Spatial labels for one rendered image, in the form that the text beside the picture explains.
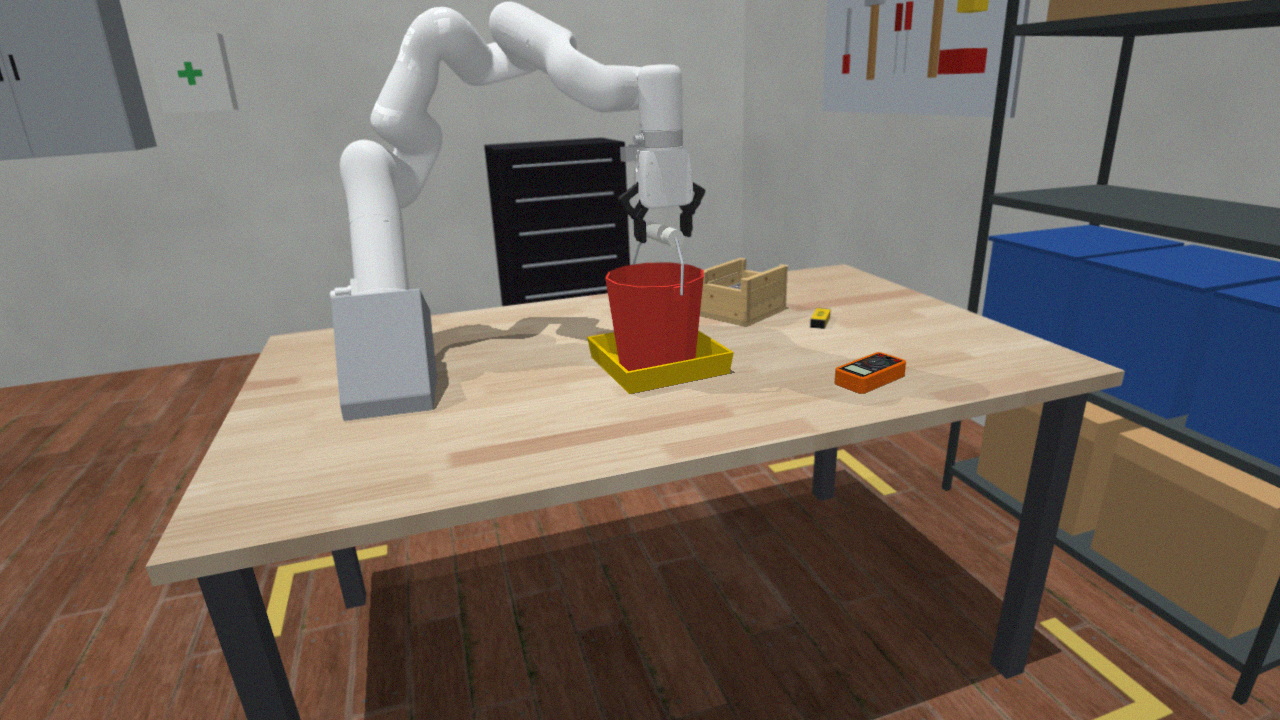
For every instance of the wooden crate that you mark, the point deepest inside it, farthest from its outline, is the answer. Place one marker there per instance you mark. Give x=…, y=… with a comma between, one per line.
x=760, y=297

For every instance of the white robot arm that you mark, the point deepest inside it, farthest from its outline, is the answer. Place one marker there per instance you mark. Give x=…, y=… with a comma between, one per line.
x=375, y=180

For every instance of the yellow square tray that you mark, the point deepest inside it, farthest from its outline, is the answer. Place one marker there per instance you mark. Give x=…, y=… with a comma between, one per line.
x=712, y=359

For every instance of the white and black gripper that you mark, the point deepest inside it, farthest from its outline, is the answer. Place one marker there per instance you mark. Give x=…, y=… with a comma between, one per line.
x=662, y=179

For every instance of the orange digital multimeter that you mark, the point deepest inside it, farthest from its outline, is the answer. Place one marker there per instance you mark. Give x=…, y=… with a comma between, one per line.
x=870, y=372

